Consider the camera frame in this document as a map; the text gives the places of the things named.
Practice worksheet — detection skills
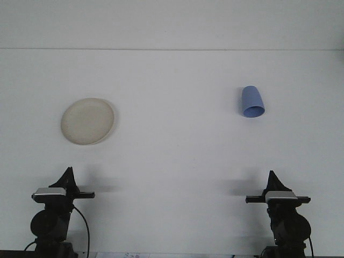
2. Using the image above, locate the pale blue cup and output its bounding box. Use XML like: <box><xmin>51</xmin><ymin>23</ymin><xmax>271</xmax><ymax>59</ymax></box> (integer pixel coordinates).
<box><xmin>240</xmin><ymin>85</ymin><xmax>267</xmax><ymax>118</ymax></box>

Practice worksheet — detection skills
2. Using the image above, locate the pale round plate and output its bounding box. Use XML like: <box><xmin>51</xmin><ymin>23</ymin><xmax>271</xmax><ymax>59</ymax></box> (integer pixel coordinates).
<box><xmin>60</xmin><ymin>97</ymin><xmax>117</xmax><ymax>146</ymax></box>

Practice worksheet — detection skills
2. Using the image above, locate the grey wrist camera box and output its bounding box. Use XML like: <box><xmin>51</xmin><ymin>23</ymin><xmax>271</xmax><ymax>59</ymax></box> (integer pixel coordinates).
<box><xmin>32</xmin><ymin>188</ymin><xmax>68</xmax><ymax>203</ymax></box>
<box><xmin>264</xmin><ymin>190</ymin><xmax>298</xmax><ymax>203</ymax></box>

